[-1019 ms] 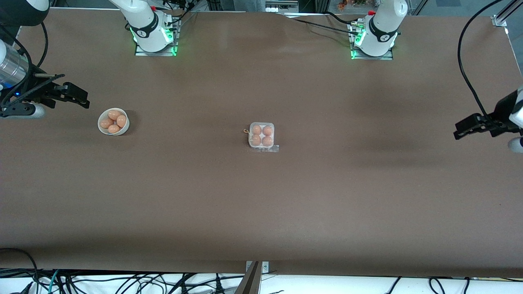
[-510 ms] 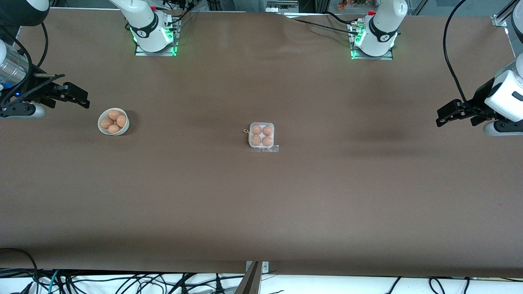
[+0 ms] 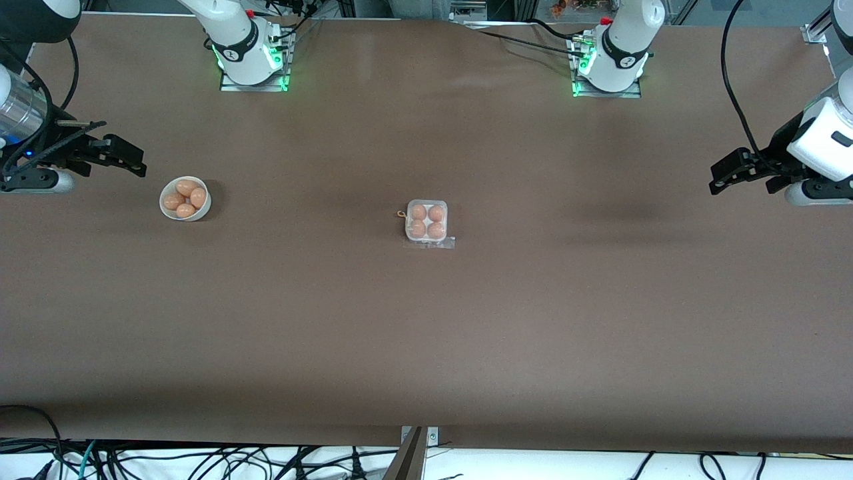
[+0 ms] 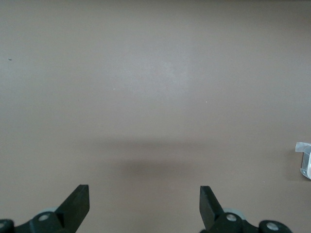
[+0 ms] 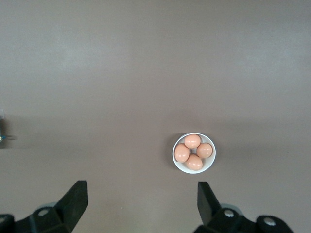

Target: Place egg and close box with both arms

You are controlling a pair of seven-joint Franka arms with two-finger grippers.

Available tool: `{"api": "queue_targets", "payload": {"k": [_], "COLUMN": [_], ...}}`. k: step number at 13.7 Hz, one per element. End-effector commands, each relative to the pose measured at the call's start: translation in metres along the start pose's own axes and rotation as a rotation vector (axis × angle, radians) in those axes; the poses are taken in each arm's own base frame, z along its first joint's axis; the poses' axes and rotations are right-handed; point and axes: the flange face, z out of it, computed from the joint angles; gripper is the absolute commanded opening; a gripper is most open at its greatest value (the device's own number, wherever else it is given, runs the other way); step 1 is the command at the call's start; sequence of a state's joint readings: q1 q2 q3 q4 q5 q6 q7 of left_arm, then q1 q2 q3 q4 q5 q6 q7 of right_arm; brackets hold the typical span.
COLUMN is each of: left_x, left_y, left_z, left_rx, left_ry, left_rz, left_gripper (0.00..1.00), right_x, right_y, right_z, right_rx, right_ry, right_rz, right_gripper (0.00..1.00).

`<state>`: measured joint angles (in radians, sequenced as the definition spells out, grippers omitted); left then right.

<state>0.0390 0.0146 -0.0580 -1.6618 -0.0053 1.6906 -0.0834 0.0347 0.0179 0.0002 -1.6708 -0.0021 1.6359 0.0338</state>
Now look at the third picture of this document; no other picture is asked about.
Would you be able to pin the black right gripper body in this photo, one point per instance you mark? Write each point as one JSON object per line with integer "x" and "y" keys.
{"x": 58, "y": 150}

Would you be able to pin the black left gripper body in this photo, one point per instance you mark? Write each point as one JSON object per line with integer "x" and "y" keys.
{"x": 776, "y": 154}

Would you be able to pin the brown egg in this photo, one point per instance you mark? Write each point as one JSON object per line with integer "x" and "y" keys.
{"x": 198, "y": 197}
{"x": 186, "y": 210}
{"x": 418, "y": 212}
{"x": 187, "y": 187}
{"x": 436, "y": 230}
{"x": 417, "y": 229}
{"x": 173, "y": 201}
{"x": 436, "y": 212}

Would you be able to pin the clear plastic egg box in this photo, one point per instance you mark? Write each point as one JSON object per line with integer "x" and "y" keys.
{"x": 426, "y": 221}

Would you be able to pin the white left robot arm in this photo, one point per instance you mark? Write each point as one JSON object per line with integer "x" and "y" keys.
{"x": 623, "y": 40}

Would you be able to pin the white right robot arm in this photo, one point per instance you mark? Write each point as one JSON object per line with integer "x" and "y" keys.
{"x": 240, "y": 46}

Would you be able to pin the white round bowl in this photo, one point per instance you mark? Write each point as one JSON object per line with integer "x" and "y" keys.
{"x": 165, "y": 189}

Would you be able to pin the orange patterned item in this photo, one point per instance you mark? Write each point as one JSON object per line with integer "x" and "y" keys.
{"x": 573, "y": 6}

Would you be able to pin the clear tape strip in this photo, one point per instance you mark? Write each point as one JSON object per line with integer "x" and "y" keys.
{"x": 448, "y": 244}

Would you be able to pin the dark metal bar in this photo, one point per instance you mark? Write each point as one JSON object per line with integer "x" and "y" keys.
{"x": 410, "y": 460}

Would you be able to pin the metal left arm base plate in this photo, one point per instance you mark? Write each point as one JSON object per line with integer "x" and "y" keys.
{"x": 633, "y": 94}

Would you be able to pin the aluminium frame profile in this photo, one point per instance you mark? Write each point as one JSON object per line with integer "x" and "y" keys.
{"x": 816, "y": 30}

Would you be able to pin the small metal bracket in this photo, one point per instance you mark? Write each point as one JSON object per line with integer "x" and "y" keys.
{"x": 433, "y": 436}

